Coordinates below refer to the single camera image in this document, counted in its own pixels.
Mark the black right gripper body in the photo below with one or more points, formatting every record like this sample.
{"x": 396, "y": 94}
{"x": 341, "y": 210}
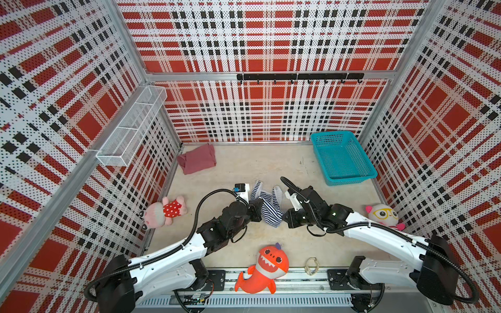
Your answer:
{"x": 300, "y": 218}

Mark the black wall hook rail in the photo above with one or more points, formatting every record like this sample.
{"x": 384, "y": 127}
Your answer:
{"x": 342, "y": 77}

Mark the red shark plush toy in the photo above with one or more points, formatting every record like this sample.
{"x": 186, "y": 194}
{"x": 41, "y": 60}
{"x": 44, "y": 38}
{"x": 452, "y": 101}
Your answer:
{"x": 272, "y": 263}

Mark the beige rubber band loop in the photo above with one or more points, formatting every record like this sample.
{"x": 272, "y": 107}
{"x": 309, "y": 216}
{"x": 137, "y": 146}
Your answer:
{"x": 312, "y": 266}

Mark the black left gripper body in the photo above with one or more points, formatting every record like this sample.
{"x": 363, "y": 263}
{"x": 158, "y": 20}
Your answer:
{"x": 251, "y": 214}

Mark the pink ribbed tank top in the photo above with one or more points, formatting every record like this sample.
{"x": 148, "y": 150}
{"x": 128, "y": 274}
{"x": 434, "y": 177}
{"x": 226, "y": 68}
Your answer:
{"x": 199, "y": 159}

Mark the teal plastic basket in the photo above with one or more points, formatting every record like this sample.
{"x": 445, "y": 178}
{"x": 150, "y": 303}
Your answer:
{"x": 341, "y": 158}

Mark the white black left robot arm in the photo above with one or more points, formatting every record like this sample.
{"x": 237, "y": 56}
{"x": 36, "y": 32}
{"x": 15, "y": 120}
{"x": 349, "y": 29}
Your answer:
{"x": 126, "y": 282}

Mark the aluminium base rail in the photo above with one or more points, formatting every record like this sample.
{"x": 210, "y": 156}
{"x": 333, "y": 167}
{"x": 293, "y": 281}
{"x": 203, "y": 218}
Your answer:
{"x": 329, "y": 287}

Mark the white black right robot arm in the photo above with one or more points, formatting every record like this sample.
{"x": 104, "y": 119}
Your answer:
{"x": 425, "y": 264}

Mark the blue white striped tank top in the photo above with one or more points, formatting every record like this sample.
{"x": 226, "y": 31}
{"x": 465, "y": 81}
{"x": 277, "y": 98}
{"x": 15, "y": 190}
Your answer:
{"x": 271, "y": 211}

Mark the pink pig plush toy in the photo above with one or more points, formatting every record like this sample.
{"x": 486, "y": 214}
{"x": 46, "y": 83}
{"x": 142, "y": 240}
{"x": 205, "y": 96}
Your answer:
{"x": 162, "y": 213}

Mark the white pink axolotl plush toy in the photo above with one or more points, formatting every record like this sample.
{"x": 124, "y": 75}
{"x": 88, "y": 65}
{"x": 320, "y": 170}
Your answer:
{"x": 385, "y": 215}

